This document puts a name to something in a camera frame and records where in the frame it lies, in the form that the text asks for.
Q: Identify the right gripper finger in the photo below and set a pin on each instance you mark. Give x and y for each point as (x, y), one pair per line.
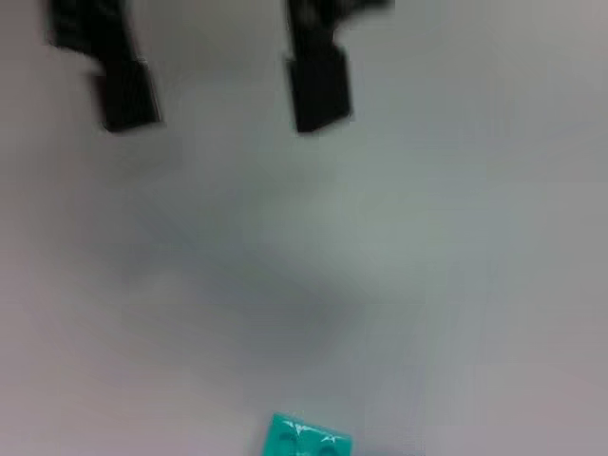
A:
(123, 90)
(318, 90)

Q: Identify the teal square brick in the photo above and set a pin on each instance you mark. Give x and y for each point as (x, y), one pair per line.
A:
(304, 437)

